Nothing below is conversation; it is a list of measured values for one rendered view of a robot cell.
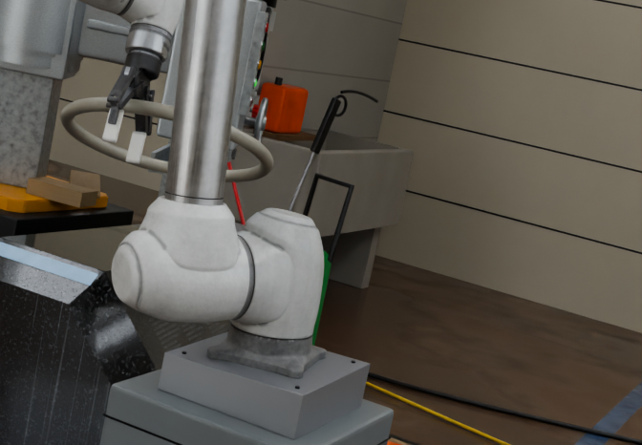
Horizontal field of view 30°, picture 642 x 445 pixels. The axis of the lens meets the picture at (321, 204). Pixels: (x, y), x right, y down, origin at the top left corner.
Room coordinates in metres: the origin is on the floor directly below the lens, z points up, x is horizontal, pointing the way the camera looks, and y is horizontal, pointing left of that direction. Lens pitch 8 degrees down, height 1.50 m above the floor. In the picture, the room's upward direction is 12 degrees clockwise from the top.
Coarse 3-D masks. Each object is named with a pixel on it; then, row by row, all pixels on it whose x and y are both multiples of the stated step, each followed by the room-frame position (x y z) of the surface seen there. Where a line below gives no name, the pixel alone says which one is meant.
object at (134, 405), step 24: (120, 384) 2.06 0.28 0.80; (144, 384) 2.08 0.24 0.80; (120, 408) 2.04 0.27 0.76; (144, 408) 2.02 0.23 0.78; (168, 408) 2.00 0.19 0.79; (192, 408) 2.01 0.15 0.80; (360, 408) 2.21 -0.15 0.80; (384, 408) 2.24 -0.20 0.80; (120, 432) 2.03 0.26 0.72; (144, 432) 2.01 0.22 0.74; (168, 432) 1.99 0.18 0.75; (192, 432) 1.98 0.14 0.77; (216, 432) 1.96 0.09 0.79; (240, 432) 1.95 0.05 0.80; (264, 432) 1.97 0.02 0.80; (312, 432) 2.02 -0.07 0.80; (336, 432) 2.04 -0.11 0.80; (360, 432) 2.10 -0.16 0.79; (384, 432) 2.21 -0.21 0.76
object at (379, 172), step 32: (256, 160) 6.17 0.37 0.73; (288, 160) 6.10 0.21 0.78; (320, 160) 6.03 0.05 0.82; (352, 160) 6.38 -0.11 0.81; (384, 160) 6.80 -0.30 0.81; (224, 192) 6.23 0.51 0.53; (256, 192) 6.15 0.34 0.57; (288, 192) 6.08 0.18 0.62; (320, 192) 6.10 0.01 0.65; (384, 192) 6.89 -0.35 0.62; (320, 224) 6.17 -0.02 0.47; (352, 224) 6.55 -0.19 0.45; (384, 224) 6.99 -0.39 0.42; (352, 256) 7.07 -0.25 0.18
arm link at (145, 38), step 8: (136, 24) 2.53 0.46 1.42; (144, 24) 2.52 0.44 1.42; (136, 32) 2.52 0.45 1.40; (144, 32) 2.51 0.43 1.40; (152, 32) 2.52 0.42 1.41; (160, 32) 2.52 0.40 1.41; (168, 32) 2.54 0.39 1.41; (128, 40) 2.53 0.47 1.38; (136, 40) 2.51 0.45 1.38; (144, 40) 2.51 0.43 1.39; (152, 40) 2.51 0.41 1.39; (160, 40) 2.52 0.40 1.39; (168, 40) 2.54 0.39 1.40; (128, 48) 2.52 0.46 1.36; (136, 48) 2.51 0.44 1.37; (144, 48) 2.50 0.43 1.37; (152, 48) 2.51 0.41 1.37; (160, 48) 2.52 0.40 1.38; (168, 48) 2.55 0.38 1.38; (160, 56) 2.53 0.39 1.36
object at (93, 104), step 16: (64, 112) 2.61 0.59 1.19; (80, 112) 2.56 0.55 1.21; (128, 112) 2.49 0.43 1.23; (144, 112) 2.48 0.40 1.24; (160, 112) 2.47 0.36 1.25; (80, 128) 2.75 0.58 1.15; (96, 144) 2.81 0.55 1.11; (112, 144) 2.85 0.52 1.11; (240, 144) 2.55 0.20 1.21; (256, 144) 2.58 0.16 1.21; (144, 160) 2.89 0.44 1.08; (160, 160) 2.91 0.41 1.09; (272, 160) 2.68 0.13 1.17; (240, 176) 2.83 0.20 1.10; (256, 176) 2.77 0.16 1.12
